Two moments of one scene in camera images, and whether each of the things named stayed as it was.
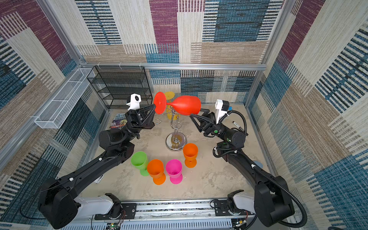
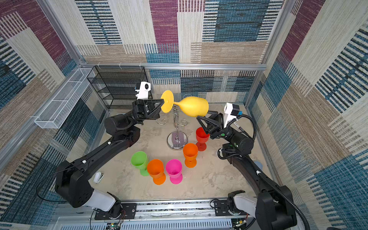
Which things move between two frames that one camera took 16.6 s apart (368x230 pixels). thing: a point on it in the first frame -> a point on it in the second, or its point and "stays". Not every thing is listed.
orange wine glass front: (190, 152) stays
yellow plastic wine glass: (171, 112) -> (192, 106)
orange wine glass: (155, 168) stays
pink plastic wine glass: (174, 168) stays
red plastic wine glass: (186, 105) -> (201, 137)
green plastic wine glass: (139, 160) stays
